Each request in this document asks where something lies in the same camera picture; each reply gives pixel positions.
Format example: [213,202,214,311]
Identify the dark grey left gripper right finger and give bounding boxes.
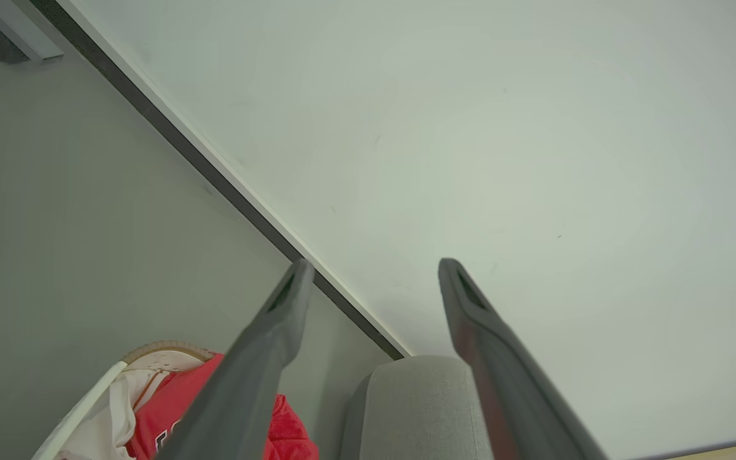
[438,257,609,460]

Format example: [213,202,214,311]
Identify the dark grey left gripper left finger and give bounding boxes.
[156,258,316,460]

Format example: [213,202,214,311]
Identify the red clothing with white stripes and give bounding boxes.
[124,353,319,460]

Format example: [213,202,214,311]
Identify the white laundry basket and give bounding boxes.
[31,340,222,460]

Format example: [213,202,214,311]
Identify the grey fabric sofa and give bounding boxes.
[341,355,493,460]

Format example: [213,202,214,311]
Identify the white cloth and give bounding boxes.
[61,369,171,460]

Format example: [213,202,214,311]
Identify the black and white baseboard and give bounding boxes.
[26,0,410,360]

